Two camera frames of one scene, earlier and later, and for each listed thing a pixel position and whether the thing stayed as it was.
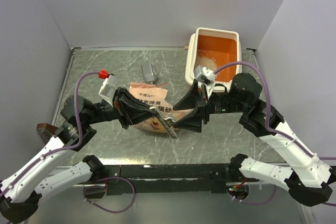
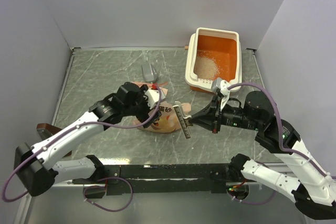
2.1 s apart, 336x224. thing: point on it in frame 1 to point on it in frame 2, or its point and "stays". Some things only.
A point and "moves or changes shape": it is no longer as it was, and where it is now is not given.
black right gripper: x=193 y=122 to x=210 y=117
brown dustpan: x=45 y=130 stays
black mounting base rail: x=172 y=179 stays
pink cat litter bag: x=156 y=96 moves or changes shape
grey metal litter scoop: x=149 y=74 stays
